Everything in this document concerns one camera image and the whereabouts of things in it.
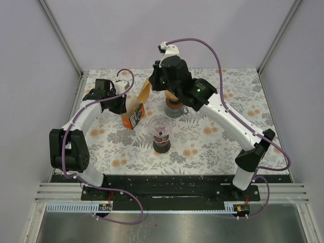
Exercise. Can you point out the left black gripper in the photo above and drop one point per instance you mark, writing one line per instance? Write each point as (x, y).
(121, 108)

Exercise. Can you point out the orange coffee filter box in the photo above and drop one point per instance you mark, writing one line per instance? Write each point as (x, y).
(135, 111)

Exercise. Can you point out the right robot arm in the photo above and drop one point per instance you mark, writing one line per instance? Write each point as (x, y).
(254, 141)

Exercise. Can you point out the brown paper coffee filter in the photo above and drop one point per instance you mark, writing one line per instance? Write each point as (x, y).
(171, 96)

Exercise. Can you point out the floral table mat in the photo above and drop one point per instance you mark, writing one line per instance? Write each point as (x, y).
(198, 144)

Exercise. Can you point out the glass coffee server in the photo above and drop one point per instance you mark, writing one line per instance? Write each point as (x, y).
(176, 113)

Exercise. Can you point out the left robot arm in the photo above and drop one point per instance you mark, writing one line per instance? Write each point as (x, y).
(68, 148)

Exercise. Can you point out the red and grey cup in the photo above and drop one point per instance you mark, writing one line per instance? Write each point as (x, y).
(161, 145)

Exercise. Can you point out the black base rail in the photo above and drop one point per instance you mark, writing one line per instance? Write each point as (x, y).
(170, 192)

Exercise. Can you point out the clear glass dripper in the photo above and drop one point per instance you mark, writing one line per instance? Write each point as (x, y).
(160, 128)

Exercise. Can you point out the white slotted cable duct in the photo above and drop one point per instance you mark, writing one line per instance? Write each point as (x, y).
(78, 208)

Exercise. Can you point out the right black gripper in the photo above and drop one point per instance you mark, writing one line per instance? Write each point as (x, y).
(154, 78)

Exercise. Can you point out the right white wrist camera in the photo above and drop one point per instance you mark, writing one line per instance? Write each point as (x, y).
(168, 50)

